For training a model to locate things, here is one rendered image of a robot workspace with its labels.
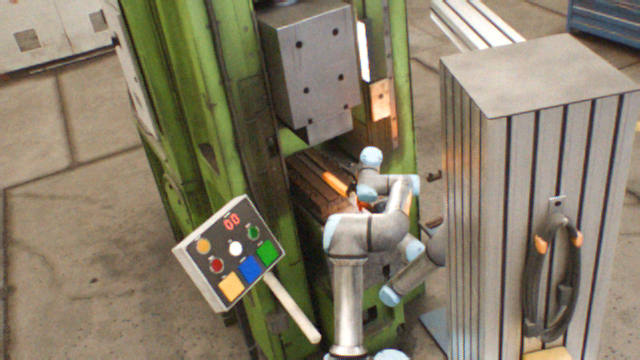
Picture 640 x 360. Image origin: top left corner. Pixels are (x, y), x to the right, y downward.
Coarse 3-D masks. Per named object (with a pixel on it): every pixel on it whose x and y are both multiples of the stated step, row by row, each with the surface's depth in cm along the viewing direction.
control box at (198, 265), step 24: (216, 216) 229; (240, 216) 233; (192, 240) 218; (216, 240) 224; (240, 240) 230; (264, 240) 237; (192, 264) 217; (240, 264) 228; (216, 288) 220; (216, 312) 226
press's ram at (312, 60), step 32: (320, 0) 233; (288, 32) 218; (320, 32) 224; (352, 32) 231; (288, 64) 223; (320, 64) 230; (352, 64) 237; (288, 96) 230; (320, 96) 236; (352, 96) 244
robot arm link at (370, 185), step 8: (368, 168) 225; (360, 176) 225; (368, 176) 223; (376, 176) 223; (384, 176) 222; (360, 184) 223; (368, 184) 222; (376, 184) 221; (384, 184) 221; (360, 192) 221; (368, 192) 220; (376, 192) 222; (384, 192) 222; (360, 200) 224; (368, 200) 224
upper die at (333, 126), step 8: (344, 112) 245; (280, 120) 263; (320, 120) 241; (328, 120) 243; (336, 120) 245; (344, 120) 247; (288, 128) 258; (304, 128) 242; (312, 128) 241; (320, 128) 243; (328, 128) 245; (336, 128) 247; (344, 128) 249; (352, 128) 251; (304, 136) 245; (312, 136) 243; (320, 136) 245; (328, 136) 247; (336, 136) 248; (312, 144) 244
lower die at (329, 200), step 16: (288, 160) 292; (304, 160) 288; (320, 160) 287; (288, 176) 283; (304, 176) 279; (320, 176) 275; (336, 176) 275; (320, 192) 267; (336, 192) 265; (320, 208) 261; (336, 208) 266
